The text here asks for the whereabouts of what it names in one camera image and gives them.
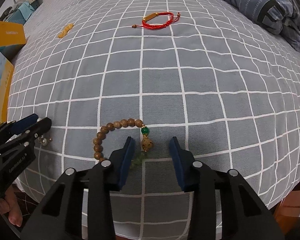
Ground white pearl bracelet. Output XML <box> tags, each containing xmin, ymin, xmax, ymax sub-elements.
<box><xmin>37</xmin><ymin>117</ymin><xmax>53</xmax><ymax>147</ymax></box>

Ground wooden bead bracelet green beads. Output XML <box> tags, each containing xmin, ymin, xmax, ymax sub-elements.
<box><xmin>93</xmin><ymin>118</ymin><xmax>154</xmax><ymax>170</ymax></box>

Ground yellow amber bead bracelet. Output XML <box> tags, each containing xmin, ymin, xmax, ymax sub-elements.
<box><xmin>58</xmin><ymin>23</ymin><xmax>75</xmax><ymax>39</ymax></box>

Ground person's left hand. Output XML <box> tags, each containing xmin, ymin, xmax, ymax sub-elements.
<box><xmin>0</xmin><ymin>185</ymin><xmax>23</xmax><ymax>227</ymax></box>

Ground yellow box lid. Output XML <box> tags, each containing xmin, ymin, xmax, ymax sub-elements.
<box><xmin>0</xmin><ymin>21</ymin><xmax>27</xmax><ymax>61</ymax></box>

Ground teal storage box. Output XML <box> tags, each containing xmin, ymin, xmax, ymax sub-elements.
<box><xmin>5</xmin><ymin>1</ymin><xmax>40</xmax><ymax>25</ymax></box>

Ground black device on desk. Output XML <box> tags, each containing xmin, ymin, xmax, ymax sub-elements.
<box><xmin>0</xmin><ymin>4</ymin><xmax>18</xmax><ymax>21</ymax></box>

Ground grey grid bed sheet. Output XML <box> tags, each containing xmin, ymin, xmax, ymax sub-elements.
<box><xmin>8</xmin><ymin>0</ymin><xmax>300</xmax><ymax>239</ymax></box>

